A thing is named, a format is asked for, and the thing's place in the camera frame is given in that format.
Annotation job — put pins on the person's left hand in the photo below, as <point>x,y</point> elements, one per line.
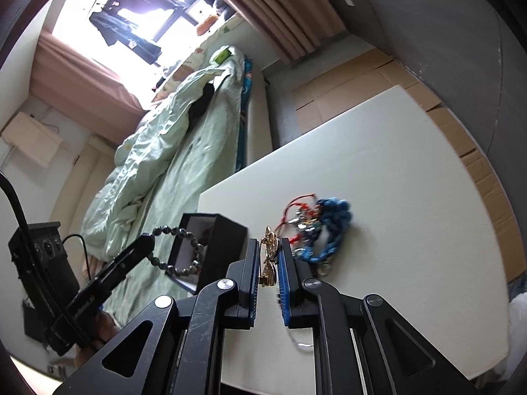
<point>103,327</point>

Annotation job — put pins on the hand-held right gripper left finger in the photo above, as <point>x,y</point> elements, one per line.
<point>252,273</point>

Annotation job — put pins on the black cloth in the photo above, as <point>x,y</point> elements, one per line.
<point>201,101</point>

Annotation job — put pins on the gold pendant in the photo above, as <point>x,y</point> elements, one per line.
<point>269,255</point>

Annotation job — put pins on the orange plush toy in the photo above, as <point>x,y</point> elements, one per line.
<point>206,24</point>

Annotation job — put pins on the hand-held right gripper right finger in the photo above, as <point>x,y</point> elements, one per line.
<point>285,282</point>

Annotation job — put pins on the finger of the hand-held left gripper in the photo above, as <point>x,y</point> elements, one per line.
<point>132,253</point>

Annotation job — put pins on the black jewelry box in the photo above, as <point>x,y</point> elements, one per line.
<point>220,242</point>

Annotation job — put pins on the pink curtain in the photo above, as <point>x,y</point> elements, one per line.
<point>74,78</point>
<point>280,12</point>

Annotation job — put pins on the light green blanket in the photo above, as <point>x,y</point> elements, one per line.
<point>164,148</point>

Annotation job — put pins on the green box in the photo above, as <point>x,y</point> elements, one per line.
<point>221,54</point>

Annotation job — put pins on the hanging dark clothes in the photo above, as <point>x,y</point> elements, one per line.
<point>131,16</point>

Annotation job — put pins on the white wall box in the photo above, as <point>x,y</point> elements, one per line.
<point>31,138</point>

